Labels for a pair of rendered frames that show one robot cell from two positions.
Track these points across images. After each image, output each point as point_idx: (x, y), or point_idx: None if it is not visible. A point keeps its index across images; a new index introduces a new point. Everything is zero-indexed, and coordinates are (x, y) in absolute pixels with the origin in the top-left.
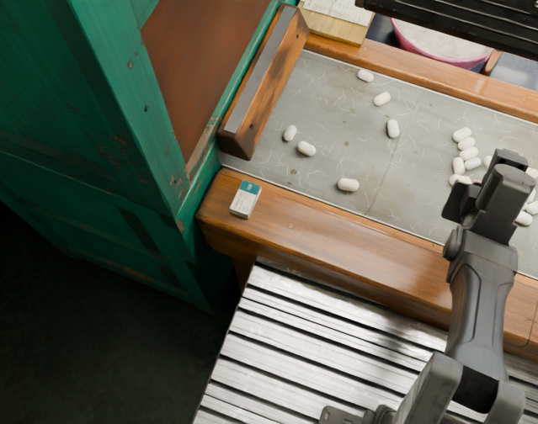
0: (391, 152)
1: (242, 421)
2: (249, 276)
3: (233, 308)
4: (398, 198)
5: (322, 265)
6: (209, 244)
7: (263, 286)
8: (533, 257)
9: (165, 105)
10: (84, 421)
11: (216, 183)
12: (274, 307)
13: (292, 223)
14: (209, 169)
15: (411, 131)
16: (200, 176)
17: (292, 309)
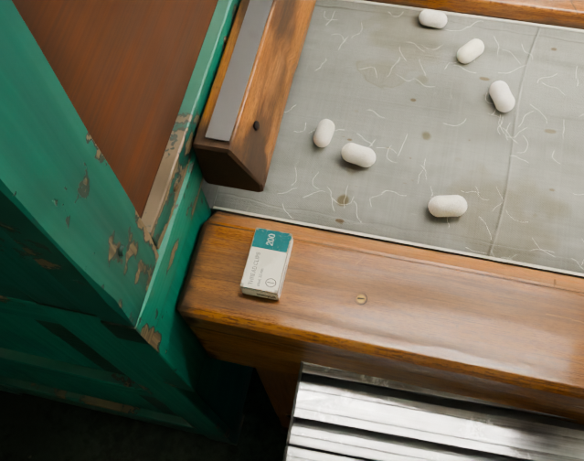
0: (508, 138)
1: None
2: (295, 402)
3: (263, 429)
4: (541, 217)
5: (436, 365)
6: (212, 352)
7: (325, 417)
8: None
9: (52, 69)
10: None
11: (208, 243)
12: (353, 455)
13: (363, 294)
14: (190, 219)
15: (533, 97)
16: (175, 233)
17: (386, 453)
